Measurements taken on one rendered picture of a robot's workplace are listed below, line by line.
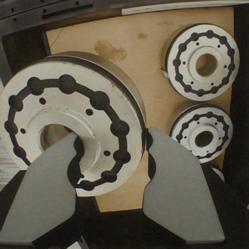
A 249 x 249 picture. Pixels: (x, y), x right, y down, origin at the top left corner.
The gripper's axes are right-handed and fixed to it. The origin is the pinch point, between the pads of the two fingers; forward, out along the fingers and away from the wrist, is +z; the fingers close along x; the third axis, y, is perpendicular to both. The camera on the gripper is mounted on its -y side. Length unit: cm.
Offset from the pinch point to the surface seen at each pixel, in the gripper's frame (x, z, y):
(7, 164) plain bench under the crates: -34, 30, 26
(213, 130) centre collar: 13.6, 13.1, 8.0
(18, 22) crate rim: -8.3, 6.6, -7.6
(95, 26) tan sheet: -2.7, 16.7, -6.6
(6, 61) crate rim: -10.3, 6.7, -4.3
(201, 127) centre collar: 11.7, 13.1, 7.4
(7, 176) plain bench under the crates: -36, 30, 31
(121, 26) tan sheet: 0.8, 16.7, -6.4
